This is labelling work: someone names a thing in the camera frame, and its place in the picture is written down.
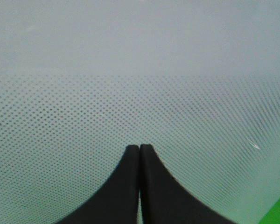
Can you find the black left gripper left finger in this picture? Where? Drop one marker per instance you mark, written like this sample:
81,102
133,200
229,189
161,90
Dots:
116,201

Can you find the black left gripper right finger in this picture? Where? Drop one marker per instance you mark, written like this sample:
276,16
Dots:
164,200

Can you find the white microwave door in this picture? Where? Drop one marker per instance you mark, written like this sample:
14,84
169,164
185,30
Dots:
82,79

